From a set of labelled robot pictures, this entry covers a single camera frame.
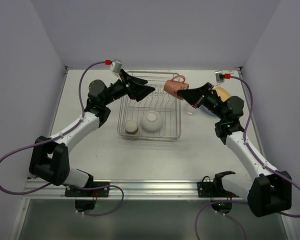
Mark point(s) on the clear drinking glass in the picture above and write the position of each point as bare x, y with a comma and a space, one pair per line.
190, 110

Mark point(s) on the pink mug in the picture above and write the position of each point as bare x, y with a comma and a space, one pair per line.
175, 84

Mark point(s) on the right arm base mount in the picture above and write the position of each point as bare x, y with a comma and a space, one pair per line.
215, 190

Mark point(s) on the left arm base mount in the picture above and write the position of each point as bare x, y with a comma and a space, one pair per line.
87, 190

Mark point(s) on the aluminium front rail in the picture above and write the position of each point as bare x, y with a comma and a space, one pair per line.
139, 190

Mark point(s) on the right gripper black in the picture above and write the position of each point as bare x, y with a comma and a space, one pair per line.
201, 96

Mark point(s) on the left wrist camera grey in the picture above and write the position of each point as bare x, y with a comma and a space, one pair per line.
115, 67

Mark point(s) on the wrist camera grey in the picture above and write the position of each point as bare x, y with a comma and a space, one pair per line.
115, 67
220, 78

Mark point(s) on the metal wire dish rack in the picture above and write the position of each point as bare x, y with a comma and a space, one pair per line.
159, 101

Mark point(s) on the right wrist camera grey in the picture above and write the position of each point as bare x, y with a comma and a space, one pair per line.
220, 78

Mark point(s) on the white and brown cup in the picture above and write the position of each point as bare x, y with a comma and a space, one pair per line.
131, 127

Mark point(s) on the yellow plate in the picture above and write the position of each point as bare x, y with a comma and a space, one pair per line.
222, 93

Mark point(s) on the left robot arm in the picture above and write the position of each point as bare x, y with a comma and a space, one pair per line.
50, 156

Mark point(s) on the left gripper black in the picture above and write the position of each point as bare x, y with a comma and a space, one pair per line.
127, 85

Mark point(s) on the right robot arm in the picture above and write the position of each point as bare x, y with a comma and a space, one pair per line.
268, 191

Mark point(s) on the white bowl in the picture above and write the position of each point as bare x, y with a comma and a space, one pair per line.
151, 122

